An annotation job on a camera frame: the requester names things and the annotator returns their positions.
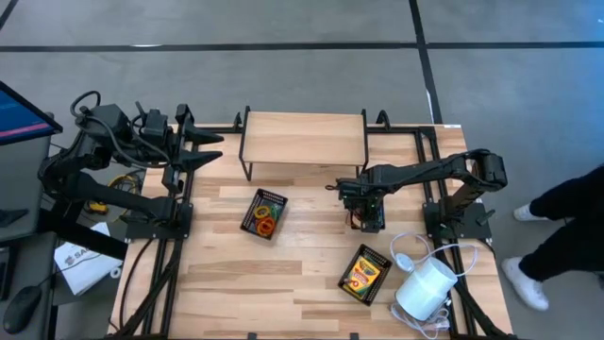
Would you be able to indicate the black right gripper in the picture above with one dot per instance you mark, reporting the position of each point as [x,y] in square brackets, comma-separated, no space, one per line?
[370,200]

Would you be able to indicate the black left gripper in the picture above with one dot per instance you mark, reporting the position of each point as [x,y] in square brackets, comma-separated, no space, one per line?
[181,146]

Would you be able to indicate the red rubber band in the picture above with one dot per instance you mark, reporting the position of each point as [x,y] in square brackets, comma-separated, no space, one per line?
[351,219]

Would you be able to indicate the black slotted plastic basket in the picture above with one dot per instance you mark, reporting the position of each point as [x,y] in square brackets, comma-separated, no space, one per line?
[278,196]
[380,229]
[377,257]

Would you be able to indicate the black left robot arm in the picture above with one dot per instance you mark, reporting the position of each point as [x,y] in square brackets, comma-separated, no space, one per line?
[108,198]

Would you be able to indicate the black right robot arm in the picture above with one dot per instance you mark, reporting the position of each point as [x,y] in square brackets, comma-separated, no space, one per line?
[424,170]

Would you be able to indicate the small white round device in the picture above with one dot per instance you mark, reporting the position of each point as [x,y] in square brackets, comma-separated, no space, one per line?
[404,261]

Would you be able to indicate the wooden shelf with black legs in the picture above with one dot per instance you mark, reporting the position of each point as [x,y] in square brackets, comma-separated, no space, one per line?
[304,139]

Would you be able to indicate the white cylinder device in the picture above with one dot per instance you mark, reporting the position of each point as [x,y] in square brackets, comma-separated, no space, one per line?
[424,288]

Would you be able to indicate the small yellow clamp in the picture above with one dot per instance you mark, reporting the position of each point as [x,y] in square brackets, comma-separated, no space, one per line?
[99,206]

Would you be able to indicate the white printed paper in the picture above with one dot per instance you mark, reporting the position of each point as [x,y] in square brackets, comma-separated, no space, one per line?
[80,269]

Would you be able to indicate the computer monitor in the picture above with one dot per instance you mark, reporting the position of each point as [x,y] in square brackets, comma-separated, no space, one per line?
[19,118]

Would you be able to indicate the person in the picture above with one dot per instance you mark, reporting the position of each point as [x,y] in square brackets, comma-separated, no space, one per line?
[566,236]

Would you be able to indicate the black computer mouse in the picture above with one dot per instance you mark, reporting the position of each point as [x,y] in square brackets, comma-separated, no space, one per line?
[21,309]

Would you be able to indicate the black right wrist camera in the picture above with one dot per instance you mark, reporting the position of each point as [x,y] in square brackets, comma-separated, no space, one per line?
[349,189]

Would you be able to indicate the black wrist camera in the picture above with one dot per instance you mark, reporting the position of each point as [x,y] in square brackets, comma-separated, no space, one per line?
[349,189]
[155,125]

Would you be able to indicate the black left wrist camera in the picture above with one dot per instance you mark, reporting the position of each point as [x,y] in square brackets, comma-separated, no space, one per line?
[155,125]

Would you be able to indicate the black metal table frame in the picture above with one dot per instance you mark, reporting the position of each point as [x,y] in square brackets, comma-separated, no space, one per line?
[401,129]

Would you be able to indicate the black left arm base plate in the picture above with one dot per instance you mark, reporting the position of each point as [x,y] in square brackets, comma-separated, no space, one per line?
[141,231]

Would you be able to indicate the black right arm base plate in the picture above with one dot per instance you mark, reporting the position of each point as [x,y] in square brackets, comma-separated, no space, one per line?
[474,226]

